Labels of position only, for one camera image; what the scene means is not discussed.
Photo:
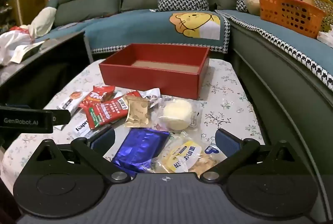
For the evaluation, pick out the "orange plastic basket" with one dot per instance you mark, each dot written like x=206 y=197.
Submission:
x=286 y=18

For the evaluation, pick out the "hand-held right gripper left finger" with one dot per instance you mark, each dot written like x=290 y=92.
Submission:
x=104 y=139

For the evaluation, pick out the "white plastic bag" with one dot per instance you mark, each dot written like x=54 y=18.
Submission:
x=10 y=44

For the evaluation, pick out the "blue foil snack packet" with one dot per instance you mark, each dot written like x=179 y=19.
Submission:
x=140 y=148

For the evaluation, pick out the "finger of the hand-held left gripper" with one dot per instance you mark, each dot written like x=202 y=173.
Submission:
x=62 y=116

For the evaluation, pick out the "white paper packet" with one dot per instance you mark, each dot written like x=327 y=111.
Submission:
x=23 y=53

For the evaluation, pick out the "yellow label biscuit packet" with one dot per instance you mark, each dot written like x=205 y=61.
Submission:
x=182 y=156

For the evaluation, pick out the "teal houndstooth edged sofa blanket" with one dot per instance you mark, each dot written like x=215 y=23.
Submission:
x=260 y=28

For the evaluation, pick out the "white packet with orange picture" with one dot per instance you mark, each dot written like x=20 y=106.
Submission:
x=72 y=99

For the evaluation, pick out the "white packet with black lettering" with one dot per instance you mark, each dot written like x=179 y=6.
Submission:
x=82 y=129

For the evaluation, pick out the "green sofa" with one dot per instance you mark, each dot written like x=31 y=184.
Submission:
x=88 y=0

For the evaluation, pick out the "floral tablecloth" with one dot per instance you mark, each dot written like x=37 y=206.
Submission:
x=226 y=99

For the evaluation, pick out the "gold snack packet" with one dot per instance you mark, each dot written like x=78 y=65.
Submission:
x=136 y=112

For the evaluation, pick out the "red cardboard box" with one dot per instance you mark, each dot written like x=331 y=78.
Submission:
x=145 y=78

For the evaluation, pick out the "red and green snack packet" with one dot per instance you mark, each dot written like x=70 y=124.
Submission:
x=106 y=112

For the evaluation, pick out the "cream cloth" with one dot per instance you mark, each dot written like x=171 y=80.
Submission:
x=43 y=22

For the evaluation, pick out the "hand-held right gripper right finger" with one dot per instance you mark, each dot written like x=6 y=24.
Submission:
x=229 y=142

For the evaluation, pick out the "black side table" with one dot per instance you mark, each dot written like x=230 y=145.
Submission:
x=39 y=67

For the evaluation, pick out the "clear-wrapped round cake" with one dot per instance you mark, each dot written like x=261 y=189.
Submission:
x=174 y=113

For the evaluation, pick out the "yellow mesh basket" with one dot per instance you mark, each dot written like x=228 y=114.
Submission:
x=326 y=13

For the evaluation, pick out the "teal bear print sofa blanket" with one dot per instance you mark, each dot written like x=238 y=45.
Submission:
x=130 y=26

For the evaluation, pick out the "red gummy candy packet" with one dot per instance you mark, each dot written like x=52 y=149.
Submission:
x=97 y=95

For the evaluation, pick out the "white packet with meat picture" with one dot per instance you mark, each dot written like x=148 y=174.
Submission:
x=152 y=93

